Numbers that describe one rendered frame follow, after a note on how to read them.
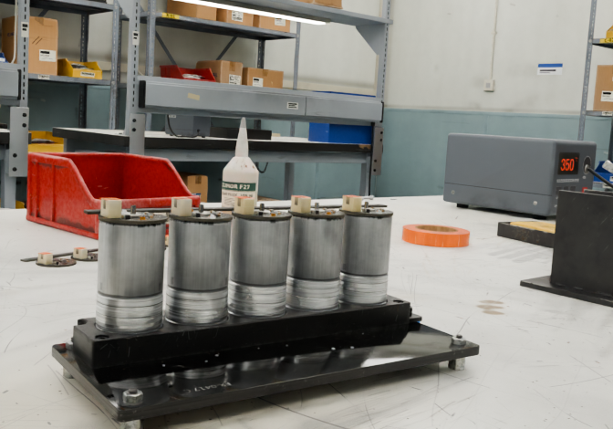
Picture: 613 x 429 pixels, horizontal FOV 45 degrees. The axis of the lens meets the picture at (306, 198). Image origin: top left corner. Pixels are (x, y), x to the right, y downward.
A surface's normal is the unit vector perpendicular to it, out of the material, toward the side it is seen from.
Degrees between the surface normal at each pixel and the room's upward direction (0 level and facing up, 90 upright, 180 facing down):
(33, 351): 0
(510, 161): 90
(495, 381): 0
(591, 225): 90
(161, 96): 90
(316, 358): 0
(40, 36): 88
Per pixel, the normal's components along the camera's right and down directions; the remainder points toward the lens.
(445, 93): -0.76, 0.02
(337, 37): 0.65, 0.12
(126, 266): 0.04, 0.11
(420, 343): 0.06, -0.99
